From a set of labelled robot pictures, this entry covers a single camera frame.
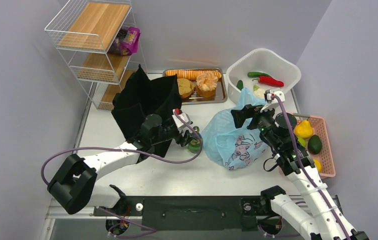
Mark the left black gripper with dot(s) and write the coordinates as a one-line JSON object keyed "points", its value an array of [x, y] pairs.
{"points": [[182, 140]]}

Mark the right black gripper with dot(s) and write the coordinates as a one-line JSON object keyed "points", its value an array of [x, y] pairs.
{"points": [[250, 111]]}

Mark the green glass Perrier bottle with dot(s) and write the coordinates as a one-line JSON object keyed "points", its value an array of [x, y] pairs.
{"points": [[194, 145]]}

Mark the red chili pepper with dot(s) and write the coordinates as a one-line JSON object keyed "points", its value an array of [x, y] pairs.
{"points": [[267, 80]]}

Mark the green chili pepper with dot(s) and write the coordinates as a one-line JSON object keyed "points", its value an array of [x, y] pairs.
{"points": [[257, 74]]}

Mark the blue printed plastic bag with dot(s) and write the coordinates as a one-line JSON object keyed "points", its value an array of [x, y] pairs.
{"points": [[231, 147]]}

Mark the black fabric tote bag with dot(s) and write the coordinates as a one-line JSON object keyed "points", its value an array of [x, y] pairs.
{"points": [[142, 97]]}

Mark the yellow pear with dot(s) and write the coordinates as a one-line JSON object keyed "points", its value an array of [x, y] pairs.
{"points": [[304, 130]]}

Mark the yellow lemon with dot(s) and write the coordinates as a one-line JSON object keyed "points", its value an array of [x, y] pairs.
{"points": [[318, 165]]}

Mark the purple snack packet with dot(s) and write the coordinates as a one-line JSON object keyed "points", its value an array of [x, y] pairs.
{"points": [[126, 42]]}

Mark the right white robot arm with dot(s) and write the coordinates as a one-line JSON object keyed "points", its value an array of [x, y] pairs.
{"points": [[324, 221]]}

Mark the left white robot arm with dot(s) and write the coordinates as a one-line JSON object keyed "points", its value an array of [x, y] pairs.
{"points": [[74, 184]]}

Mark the white cauliflower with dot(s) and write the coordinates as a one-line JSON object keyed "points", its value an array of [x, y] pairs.
{"points": [[259, 92]]}

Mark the green cucumber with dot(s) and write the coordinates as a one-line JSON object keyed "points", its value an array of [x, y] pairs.
{"points": [[240, 84]]}

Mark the steel tray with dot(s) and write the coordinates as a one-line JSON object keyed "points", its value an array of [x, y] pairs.
{"points": [[219, 97]]}

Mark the brown bread slice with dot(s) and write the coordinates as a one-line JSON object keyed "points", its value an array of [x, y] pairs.
{"points": [[185, 87]]}

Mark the white plastic basin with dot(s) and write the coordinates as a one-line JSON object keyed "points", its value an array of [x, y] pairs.
{"points": [[265, 61]]}

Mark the green lime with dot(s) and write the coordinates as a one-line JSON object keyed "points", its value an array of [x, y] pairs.
{"points": [[302, 141]]}

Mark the row of orange crackers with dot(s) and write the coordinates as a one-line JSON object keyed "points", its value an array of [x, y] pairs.
{"points": [[191, 74]]}

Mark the pink plastic basket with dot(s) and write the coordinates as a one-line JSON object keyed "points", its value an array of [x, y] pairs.
{"points": [[325, 156]]}

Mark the dark green avocado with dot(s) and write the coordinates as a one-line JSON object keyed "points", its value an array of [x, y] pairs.
{"points": [[314, 145]]}

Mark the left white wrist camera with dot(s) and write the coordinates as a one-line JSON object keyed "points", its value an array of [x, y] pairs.
{"points": [[181, 119]]}

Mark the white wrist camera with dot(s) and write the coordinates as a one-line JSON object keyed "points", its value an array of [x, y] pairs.
{"points": [[181, 119], [274, 97]]}

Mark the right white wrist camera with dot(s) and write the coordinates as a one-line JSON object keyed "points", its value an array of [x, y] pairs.
{"points": [[274, 97]]}

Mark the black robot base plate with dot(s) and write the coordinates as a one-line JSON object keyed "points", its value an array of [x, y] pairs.
{"points": [[191, 213]]}

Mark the white wire wooden shelf rack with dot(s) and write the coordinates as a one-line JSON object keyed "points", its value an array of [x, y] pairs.
{"points": [[85, 32]]}

